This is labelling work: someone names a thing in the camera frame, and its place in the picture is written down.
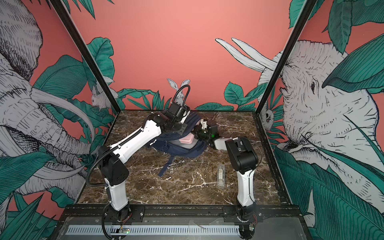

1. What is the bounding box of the pink pencil case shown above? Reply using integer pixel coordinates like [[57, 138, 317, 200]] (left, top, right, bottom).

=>
[[179, 133, 195, 145]]

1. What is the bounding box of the navy blue student backpack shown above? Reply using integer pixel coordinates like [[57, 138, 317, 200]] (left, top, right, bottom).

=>
[[145, 112, 207, 177]]

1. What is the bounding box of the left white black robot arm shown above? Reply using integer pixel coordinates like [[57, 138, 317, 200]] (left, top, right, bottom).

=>
[[86, 103, 190, 214]]

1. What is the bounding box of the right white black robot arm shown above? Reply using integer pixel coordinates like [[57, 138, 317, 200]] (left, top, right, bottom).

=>
[[193, 119, 259, 222]]

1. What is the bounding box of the clear plastic small case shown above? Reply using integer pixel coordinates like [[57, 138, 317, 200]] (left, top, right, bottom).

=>
[[217, 165, 226, 188]]

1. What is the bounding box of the black front mounting rail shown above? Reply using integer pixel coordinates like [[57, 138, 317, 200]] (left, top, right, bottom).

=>
[[59, 204, 302, 224]]

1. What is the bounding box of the left black frame post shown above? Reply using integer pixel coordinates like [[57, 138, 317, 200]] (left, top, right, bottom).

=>
[[49, 0, 121, 115]]

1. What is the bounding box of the black frame post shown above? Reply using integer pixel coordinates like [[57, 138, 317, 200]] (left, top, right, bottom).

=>
[[256, 0, 317, 115], [49, 0, 121, 115]]

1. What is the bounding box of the white perforated cable duct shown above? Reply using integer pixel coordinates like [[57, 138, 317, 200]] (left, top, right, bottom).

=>
[[65, 225, 240, 236]]

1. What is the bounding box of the right black frame post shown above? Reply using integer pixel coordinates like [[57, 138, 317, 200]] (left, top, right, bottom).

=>
[[256, 0, 317, 115]]

